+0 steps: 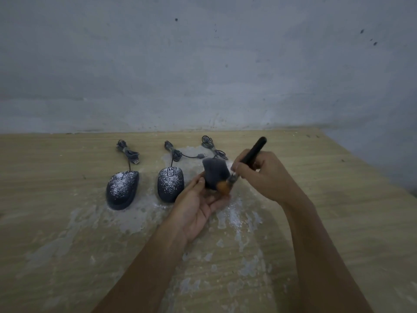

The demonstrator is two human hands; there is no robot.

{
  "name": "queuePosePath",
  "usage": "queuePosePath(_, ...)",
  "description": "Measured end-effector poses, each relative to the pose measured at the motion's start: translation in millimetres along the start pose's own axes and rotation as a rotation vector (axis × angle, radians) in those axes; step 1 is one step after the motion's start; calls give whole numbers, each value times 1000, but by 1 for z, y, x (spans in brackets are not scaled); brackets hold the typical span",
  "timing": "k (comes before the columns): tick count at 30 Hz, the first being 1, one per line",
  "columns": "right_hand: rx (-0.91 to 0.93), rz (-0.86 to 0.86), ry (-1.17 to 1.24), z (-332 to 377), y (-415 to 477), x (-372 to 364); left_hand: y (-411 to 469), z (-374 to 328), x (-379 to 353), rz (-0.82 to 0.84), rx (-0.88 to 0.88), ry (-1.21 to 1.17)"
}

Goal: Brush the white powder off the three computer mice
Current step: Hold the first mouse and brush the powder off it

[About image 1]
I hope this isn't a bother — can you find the grey bundled mouse cable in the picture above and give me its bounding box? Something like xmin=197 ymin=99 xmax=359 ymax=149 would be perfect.
xmin=201 ymin=135 xmax=229 ymax=161
xmin=164 ymin=140 xmax=208 ymax=168
xmin=116 ymin=139 xmax=141 ymax=173

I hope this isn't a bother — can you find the person's left hand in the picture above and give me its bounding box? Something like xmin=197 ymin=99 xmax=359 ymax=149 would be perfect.
xmin=162 ymin=171 xmax=232 ymax=243

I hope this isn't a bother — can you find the black handled makeup brush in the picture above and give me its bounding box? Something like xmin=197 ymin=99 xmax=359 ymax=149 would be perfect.
xmin=216 ymin=136 xmax=268 ymax=195

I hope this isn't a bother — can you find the dark grey computer mouse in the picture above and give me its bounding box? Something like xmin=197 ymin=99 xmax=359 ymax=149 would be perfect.
xmin=202 ymin=157 xmax=232 ymax=191

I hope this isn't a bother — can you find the person's left forearm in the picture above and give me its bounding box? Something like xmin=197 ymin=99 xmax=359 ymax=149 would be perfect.
xmin=92 ymin=222 xmax=187 ymax=313

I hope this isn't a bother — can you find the person's right forearm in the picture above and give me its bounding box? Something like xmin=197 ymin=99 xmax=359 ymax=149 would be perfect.
xmin=280 ymin=195 xmax=374 ymax=313

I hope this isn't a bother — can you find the person's right hand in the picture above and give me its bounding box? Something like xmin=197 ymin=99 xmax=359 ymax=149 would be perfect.
xmin=231 ymin=150 xmax=304 ymax=208

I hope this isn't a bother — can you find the white powder spill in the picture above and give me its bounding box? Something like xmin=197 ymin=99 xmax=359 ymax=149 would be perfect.
xmin=24 ymin=145 xmax=275 ymax=313

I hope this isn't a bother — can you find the powder dusted dark computer mouse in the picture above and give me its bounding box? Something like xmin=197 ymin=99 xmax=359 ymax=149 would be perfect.
xmin=105 ymin=170 xmax=140 ymax=211
xmin=157 ymin=166 xmax=185 ymax=203

